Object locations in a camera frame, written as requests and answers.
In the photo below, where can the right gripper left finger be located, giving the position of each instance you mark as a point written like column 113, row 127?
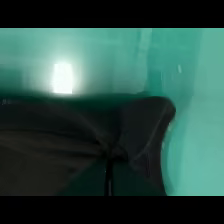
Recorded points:
column 90, row 183

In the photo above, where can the black T-shirt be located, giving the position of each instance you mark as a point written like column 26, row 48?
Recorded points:
column 50, row 133

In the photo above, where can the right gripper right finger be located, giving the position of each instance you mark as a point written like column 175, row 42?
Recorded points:
column 133, row 183

